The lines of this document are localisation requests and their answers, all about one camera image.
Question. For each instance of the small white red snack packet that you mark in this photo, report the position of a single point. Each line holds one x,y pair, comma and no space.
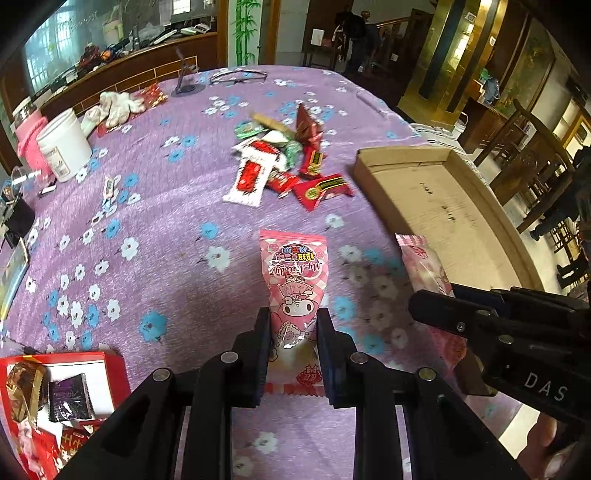
261,150

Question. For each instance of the black pouch with keys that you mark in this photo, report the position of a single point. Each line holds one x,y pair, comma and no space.
16,219

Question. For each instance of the chair with plaid cushion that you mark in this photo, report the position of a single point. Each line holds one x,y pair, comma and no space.
434,134

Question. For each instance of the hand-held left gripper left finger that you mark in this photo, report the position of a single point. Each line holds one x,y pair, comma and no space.
259,360

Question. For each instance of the red patterned packet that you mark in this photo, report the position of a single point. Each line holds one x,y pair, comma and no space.
153,94

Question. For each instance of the white plastic jar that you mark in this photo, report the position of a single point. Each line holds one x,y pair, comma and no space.
64,145

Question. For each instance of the green candy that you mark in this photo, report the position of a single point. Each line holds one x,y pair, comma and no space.
291,153
247,128

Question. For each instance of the small white candy wrapper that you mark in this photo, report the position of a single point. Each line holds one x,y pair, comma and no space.
109,187

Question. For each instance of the pink cartoon snack packet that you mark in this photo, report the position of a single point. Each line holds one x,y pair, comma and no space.
422,267
295,286

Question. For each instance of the dark phone stand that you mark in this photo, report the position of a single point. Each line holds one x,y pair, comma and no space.
185,81

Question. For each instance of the red yellow snack packet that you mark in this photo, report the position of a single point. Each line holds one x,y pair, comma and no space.
71,450

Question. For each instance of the clear pale snack packet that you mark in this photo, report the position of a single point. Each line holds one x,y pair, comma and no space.
275,136

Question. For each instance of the red gift box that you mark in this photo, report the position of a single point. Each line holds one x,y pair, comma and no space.
108,383

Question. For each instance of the eyeglasses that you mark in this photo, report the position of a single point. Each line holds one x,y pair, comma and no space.
238,76

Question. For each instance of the gold foil chocolate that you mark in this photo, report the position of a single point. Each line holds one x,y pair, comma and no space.
25,392

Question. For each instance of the wooden chair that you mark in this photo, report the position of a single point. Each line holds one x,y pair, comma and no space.
540,152

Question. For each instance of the purple floral tablecloth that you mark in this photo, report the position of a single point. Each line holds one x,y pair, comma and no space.
175,221

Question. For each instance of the pink bottle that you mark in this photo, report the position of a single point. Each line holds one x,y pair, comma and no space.
30,143

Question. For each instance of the shallow cardboard box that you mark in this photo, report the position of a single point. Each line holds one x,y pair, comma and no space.
438,198

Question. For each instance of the tan snack packet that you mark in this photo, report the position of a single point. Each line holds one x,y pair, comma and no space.
272,122

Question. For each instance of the large white red snack packet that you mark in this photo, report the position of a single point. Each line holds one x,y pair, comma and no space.
244,182

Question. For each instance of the green bamboo wall sticker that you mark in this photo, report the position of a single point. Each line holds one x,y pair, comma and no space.
244,32

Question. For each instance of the white bucket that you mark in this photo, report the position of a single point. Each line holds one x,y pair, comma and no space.
461,125

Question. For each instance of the dark red snack packet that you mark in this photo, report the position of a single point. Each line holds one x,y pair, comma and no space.
307,124

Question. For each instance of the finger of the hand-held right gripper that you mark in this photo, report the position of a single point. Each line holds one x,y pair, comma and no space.
443,314
480,293

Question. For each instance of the red snack packet green label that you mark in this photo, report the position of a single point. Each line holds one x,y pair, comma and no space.
323,188

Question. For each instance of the wooden sideboard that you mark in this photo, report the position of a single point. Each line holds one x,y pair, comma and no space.
138,64

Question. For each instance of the clear plastic cup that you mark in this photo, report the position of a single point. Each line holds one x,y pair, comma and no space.
23,177

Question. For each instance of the smartphone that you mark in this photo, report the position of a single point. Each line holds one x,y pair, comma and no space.
11,277

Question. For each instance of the framed painting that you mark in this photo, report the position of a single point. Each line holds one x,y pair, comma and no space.
531,62

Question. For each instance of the red packet with gold label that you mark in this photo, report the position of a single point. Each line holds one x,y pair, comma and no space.
313,161

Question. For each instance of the purple snack packet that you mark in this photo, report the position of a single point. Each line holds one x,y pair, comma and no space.
69,397

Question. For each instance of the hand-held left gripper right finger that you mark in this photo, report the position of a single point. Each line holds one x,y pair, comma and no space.
325,360

